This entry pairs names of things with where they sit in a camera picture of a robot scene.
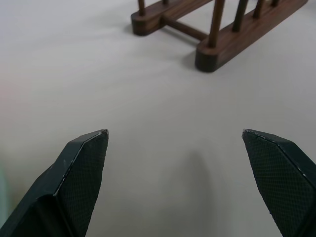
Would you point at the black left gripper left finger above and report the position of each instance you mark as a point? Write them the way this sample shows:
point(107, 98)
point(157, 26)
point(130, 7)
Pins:
point(74, 187)

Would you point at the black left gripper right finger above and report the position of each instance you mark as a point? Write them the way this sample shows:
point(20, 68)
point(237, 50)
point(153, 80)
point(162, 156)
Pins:
point(284, 182)

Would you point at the dark wooden dish rack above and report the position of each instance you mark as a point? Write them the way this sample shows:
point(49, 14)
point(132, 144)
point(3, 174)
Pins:
point(217, 32)

